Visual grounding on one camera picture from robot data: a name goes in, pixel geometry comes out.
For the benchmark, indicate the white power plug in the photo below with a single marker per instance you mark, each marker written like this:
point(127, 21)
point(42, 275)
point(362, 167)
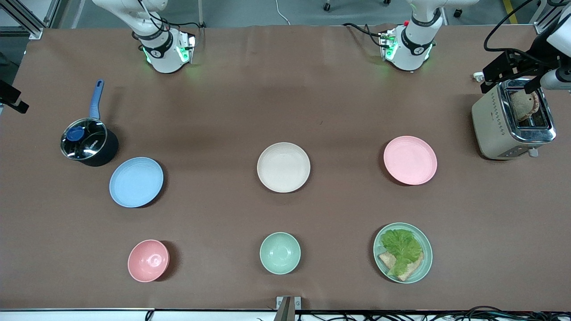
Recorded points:
point(478, 76)

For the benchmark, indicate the beige and chrome toaster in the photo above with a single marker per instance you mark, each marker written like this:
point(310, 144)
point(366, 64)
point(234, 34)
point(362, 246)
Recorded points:
point(495, 125)

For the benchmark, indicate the pink plate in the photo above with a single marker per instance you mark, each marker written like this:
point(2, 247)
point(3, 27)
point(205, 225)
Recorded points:
point(410, 160)

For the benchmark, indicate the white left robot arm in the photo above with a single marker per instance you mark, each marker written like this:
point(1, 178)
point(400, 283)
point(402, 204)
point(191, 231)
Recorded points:
point(412, 51)

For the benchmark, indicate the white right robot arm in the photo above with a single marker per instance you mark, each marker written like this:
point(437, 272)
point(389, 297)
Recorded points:
point(163, 55)

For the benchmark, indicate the green plate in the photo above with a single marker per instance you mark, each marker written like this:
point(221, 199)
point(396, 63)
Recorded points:
point(426, 258)

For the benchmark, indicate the blue plate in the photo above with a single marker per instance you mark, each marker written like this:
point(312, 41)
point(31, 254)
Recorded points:
point(136, 182)

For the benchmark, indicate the pink bowl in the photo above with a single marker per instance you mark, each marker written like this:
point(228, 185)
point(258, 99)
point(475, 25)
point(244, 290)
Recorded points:
point(148, 261)

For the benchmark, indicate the aluminium frame profile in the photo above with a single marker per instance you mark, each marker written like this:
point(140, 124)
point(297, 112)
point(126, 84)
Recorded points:
point(22, 20)
point(546, 20)

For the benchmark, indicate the glass lid with blue knob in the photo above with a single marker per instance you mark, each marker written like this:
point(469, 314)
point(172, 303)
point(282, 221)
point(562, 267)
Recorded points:
point(84, 139)

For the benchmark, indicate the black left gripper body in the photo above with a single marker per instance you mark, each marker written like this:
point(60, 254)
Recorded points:
point(531, 59)

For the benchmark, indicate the green lettuce leaf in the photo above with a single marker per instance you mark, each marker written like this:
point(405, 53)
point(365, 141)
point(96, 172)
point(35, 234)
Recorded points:
point(401, 247)

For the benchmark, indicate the green bowl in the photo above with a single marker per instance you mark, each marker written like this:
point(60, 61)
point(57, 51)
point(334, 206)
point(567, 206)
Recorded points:
point(280, 253)

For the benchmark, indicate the toast slice in toaster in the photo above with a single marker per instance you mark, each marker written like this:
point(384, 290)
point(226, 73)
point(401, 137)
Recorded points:
point(522, 104)

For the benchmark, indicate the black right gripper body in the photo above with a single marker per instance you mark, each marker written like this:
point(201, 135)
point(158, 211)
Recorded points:
point(10, 94)

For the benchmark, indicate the beige plate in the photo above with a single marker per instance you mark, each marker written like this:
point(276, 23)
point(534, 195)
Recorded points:
point(283, 167)

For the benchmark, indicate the brown bread slice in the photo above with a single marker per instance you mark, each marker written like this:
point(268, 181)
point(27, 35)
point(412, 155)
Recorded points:
point(387, 259)

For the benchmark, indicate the metal camera bracket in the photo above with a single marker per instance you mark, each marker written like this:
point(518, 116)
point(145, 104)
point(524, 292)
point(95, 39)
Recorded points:
point(287, 307)

